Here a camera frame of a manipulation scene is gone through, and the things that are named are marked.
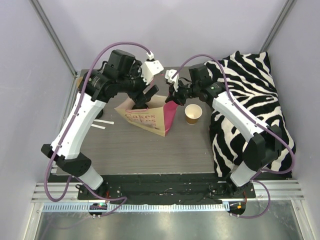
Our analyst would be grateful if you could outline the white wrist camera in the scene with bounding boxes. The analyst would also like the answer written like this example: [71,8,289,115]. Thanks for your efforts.
[140,51,164,86]
[164,69,179,88]

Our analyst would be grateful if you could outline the zebra print pillow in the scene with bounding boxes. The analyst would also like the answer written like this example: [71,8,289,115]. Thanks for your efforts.
[205,51,296,177]

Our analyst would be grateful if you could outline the brown paper coffee cup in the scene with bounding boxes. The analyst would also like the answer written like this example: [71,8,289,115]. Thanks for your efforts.
[184,104,203,125]

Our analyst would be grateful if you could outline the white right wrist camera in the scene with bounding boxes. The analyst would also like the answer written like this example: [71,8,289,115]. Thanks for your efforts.
[164,69,179,88]

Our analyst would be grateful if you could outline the white straw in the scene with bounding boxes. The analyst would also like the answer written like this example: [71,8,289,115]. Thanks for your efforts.
[91,124,106,130]
[94,119,115,125]

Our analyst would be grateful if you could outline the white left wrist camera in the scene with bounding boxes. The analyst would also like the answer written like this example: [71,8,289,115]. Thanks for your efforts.
[140,51,164,86]

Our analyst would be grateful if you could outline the aluminium frame rail front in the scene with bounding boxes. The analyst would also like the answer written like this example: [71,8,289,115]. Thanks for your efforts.
[31,180,305,213]

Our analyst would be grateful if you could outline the paper cakes bag pink handles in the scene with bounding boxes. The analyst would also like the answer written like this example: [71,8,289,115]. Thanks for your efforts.
[115,94,179,137]

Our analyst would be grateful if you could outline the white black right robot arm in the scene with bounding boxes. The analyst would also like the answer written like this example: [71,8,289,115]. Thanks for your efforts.
[165,64,282,198]

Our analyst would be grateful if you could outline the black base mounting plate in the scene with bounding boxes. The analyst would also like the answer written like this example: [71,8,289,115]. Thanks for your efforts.
[76,174,257,205]

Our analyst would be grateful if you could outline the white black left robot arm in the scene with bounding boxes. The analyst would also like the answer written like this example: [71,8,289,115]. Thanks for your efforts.
[41,49,164,200]

